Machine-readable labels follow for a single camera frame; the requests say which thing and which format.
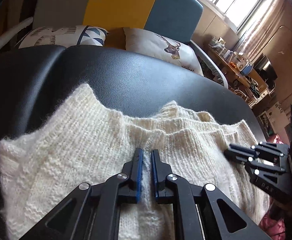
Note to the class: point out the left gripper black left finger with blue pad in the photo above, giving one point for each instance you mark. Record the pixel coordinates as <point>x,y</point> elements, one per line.
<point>93,211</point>

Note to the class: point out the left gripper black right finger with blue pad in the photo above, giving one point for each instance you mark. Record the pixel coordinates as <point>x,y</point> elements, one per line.
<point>200,212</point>

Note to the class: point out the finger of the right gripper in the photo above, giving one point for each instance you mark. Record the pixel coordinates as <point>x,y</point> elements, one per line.
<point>274,180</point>
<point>263,150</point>

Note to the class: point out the white knitted sweater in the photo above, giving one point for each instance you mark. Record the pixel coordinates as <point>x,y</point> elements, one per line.
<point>84,141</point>

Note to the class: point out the pink quilted garment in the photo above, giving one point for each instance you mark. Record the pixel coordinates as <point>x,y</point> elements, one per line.
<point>274,228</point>

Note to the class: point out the cluttered wooden table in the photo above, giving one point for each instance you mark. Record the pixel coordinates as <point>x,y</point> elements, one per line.
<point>252,88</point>

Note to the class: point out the blue bag on table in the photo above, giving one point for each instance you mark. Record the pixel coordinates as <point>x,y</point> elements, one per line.
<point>247,69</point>

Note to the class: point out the striped window curtain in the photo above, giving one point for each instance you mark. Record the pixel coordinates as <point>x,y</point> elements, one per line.
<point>260,28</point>

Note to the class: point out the black leather ottoman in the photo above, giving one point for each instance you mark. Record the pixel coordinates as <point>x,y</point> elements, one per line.
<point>35,80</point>

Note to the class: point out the deer print pillow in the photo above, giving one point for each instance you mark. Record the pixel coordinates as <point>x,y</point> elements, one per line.
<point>154,45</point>

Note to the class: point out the geometric pattern pillow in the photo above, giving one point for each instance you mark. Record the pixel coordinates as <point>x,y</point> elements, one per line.
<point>65,36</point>

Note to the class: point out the yellow teal grey headboard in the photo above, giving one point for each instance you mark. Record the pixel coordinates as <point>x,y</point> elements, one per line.
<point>176,19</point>

